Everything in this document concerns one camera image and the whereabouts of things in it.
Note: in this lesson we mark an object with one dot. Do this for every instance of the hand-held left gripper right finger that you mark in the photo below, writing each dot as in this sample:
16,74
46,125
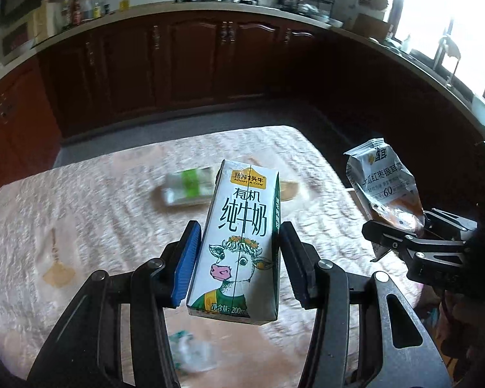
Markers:
296,268

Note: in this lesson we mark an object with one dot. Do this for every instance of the metal faucet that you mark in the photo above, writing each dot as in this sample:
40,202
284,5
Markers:
446,48

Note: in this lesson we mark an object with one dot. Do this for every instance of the cardboard box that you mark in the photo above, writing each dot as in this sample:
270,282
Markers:
372,27

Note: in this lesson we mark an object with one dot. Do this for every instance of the white green milk carton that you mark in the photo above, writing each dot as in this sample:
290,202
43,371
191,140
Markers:
234,230

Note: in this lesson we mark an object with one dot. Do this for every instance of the row of condiment bottles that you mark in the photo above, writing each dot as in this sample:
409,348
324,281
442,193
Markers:
93,8

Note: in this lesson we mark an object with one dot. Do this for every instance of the white orange food pouch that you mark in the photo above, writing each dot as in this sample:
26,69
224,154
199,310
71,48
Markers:
384,186

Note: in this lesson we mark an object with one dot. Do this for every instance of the crumpled clear plastic wrapper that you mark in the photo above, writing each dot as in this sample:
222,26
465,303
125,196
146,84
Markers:
194,351

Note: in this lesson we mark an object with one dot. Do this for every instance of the small white green pouch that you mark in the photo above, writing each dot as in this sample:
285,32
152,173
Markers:
188,188

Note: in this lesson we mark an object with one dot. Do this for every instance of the brown wooden kitchen cabinets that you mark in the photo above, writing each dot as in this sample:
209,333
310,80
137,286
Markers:
186,60

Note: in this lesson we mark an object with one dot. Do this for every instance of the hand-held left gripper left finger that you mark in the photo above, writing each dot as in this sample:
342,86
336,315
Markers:
186,266

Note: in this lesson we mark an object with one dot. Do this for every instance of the person's right forearm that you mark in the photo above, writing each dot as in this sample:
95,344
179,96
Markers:
481,331

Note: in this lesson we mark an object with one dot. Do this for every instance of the bright window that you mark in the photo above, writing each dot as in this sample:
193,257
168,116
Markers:
448,8

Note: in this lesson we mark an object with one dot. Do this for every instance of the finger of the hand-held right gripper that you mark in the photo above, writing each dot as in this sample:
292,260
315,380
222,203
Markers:
432,262
452,224

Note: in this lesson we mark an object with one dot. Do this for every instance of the cream countertop appliance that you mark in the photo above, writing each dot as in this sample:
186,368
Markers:
40,24

